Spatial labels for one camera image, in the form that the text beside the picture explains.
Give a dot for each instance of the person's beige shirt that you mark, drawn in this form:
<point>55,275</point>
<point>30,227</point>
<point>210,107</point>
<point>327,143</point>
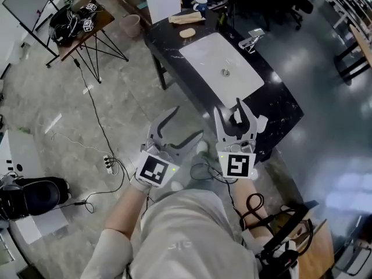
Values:
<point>186,231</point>

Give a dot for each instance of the black marble vanity table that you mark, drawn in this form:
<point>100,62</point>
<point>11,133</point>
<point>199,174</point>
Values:
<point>276,103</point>

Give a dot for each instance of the person's right forearm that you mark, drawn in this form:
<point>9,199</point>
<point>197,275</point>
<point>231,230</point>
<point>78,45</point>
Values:
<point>242,191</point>

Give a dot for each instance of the pink waste basket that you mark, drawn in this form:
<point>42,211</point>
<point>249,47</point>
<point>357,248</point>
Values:
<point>130,26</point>

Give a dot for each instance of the tan oval soap bar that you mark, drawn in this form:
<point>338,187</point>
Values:
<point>187,33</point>

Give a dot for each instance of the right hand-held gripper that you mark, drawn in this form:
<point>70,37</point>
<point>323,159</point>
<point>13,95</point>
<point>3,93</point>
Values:
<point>238,164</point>

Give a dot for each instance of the white pillar cabinet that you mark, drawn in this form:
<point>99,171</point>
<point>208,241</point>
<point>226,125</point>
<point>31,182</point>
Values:
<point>162,0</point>

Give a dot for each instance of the small green floor item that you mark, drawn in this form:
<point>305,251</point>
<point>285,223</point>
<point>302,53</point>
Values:
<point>24,130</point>

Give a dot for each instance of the dark green bottle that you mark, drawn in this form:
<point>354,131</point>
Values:
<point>222,17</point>

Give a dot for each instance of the wooden side table black legs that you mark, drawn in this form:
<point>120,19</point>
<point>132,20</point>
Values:
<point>101,17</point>

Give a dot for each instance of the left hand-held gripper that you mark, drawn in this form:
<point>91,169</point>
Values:
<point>154,168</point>

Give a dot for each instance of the whiteboard on black stand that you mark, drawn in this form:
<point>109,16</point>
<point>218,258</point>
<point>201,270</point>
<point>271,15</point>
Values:
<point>24,1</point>

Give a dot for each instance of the chrome faucet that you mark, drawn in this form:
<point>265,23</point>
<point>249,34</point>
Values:
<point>250,41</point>

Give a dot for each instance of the white sink basin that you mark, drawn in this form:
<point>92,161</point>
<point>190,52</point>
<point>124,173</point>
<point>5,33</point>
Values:
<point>209,54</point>

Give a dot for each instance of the white box cabinet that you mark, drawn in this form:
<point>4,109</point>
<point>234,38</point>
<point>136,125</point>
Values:
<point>21,150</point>

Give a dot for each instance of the blue and white mug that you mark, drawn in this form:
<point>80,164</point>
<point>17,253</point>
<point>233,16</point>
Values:
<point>200,5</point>

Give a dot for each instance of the wooden cabinet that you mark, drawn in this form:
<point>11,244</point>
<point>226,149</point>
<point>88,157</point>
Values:
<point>318,251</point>

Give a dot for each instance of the white power strip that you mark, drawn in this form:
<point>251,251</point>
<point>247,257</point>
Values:
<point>108,164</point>

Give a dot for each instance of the wooden table black frame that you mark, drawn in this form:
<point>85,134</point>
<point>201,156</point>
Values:
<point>361,41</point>

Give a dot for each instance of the person's left forearm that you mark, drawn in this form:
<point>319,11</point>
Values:
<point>125,211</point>

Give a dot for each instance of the person's white shoe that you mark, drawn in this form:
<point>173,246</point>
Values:
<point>177,185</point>
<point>202,147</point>

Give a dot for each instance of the black padded headset device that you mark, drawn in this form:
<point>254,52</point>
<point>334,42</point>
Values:
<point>37,196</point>

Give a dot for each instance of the black office chair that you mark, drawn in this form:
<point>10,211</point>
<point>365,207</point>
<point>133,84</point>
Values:
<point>290,4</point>

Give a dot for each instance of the idle hand-held gripper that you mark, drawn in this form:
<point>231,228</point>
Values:
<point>92,7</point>

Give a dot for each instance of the black flat panel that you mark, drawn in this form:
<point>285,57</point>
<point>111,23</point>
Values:
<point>293,221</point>

